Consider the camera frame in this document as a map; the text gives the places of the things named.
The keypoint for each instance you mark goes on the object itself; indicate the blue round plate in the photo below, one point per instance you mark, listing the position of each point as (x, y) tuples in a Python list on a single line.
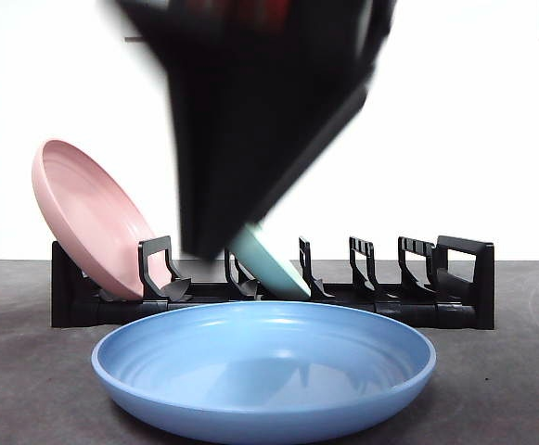
[(232, 408)]

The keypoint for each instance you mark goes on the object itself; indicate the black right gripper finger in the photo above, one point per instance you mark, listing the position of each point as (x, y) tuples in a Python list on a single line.
[(324, 148), (232, 153)]

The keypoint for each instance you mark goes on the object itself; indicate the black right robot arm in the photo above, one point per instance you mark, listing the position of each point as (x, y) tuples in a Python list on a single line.
[(250, 41)]

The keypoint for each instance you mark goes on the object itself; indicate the black plastic dish rack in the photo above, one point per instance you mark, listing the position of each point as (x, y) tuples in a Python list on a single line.
[(481, 287)]

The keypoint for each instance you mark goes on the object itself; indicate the pink round plate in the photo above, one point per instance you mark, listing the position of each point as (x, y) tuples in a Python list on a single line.
[(88, 218)]

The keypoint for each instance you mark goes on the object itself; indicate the green round plate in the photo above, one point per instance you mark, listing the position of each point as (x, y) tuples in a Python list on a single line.
[(278, 266)]

